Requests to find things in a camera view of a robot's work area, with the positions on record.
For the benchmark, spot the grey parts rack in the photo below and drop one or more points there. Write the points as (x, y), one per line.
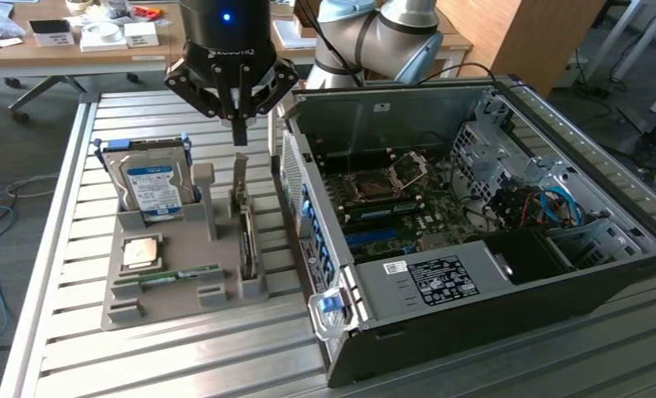
(196, 248)

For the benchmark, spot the orange plastic object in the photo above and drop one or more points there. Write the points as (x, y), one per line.
(148, 12)

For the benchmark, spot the white box with black lid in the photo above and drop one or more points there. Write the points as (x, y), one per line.
(51, 33)

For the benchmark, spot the blue board connector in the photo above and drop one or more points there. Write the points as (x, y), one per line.
(408, 248)

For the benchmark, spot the wooden desk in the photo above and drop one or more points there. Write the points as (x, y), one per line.
(57, 58)

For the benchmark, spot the silver socket cover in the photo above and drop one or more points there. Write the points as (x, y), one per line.
(412, 168)

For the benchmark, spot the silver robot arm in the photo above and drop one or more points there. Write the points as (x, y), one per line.
(361, 37)

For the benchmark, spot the beige tape roll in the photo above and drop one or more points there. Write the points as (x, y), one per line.
(78, 5)

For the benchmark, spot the wooden cabinet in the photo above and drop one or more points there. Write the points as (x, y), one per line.
(528, 37)

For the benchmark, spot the grey power supply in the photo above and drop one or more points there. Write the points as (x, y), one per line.
(378, 286)

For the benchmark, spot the green motherboard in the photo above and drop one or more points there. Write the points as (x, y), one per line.
(417, 219)

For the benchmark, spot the white paper stack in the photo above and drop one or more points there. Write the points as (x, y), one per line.
(292, 35)

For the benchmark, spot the green RAM stick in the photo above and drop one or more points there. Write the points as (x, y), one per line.
(168, 275)
(386, 210)

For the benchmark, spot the blue case latch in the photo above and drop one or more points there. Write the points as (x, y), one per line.
(328, 304)

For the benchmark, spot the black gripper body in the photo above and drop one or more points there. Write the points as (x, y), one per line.
(229, 37)

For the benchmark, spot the CPU socket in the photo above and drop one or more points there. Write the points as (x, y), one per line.
(373, 186)

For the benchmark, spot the silver drive cage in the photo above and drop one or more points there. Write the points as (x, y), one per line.
(494, 166)

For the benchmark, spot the white label card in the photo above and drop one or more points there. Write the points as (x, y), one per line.
(2, 42)

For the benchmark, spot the flat white box with roll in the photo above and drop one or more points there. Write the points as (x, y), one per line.
(104, 39)

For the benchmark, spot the black open PC case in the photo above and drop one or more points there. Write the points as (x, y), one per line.
(528, 315)

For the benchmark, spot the black graphics card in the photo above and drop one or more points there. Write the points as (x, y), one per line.
(246, 232)

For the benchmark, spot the silver CPU chip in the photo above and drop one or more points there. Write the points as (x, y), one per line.
(141, 253)

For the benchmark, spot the hard disk in blue carrier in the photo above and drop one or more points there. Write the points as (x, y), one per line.
(145, 182)

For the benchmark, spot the small white box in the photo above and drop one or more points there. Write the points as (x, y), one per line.
(141, 35)

